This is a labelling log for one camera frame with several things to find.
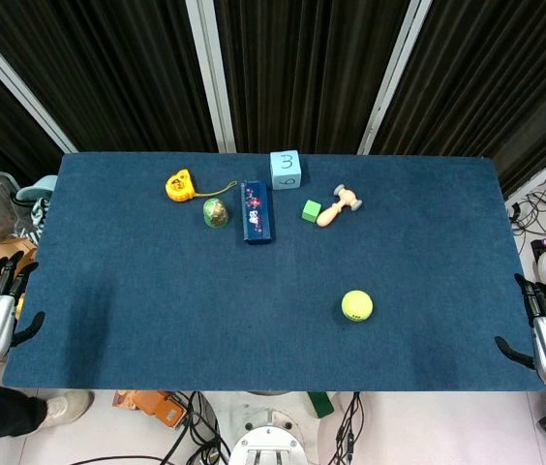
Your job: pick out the cardboard box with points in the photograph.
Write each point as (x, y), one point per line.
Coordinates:
(4, 253)

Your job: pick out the green gold egg-shaped toy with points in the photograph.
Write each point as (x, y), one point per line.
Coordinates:
(215, 212)

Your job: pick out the dark blue floral box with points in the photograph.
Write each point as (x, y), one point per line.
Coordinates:
(255, 212)

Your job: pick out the blue felt table mat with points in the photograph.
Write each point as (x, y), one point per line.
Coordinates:
(253, 290)

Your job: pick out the light blue number cube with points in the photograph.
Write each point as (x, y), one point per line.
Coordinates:
(284, 169)

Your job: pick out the black trouser leg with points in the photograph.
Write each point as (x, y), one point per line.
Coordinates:
(11, 412)

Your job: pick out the yellow tape measure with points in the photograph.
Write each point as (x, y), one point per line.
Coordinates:
(179, 185)

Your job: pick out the green block under table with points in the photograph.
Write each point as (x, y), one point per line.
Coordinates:
(321, 404)

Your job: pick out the green cube block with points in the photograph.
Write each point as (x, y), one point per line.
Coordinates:
(311, 210)

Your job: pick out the yellow tennis ball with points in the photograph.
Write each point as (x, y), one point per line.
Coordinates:
(357, 305)

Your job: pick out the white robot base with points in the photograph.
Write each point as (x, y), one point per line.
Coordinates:
(270, 438)

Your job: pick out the wooden toy hammer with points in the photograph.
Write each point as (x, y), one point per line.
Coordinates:
(338, 206)

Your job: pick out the beige shoe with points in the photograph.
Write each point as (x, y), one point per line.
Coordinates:
(65, 406)

